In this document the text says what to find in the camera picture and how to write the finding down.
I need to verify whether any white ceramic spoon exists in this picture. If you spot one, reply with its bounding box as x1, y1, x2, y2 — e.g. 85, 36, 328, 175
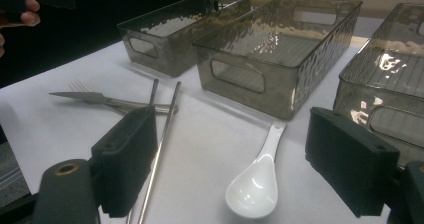
224, 121, 288, 220

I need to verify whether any smoky clear plastic bin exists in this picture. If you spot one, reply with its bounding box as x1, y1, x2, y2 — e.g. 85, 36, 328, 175
333, 2, 424, 168

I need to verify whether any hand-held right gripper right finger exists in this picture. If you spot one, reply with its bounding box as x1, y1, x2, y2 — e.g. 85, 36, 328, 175
304, 107, 401, 218

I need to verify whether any smoky clear bin with chopsticks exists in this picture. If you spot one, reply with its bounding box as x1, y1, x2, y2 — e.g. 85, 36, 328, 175
116, 0, 252, 78

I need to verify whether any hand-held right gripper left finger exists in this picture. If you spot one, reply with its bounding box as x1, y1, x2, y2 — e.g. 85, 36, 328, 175
90, 105, 158, 218

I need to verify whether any smoky clear bin with spoon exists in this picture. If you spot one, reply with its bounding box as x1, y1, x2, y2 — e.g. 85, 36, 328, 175
192, 0, 364, 121

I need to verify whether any metal chopstick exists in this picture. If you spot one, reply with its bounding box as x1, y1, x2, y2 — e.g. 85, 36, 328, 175
136, 81, 183, 224
124, 78, 160, 224

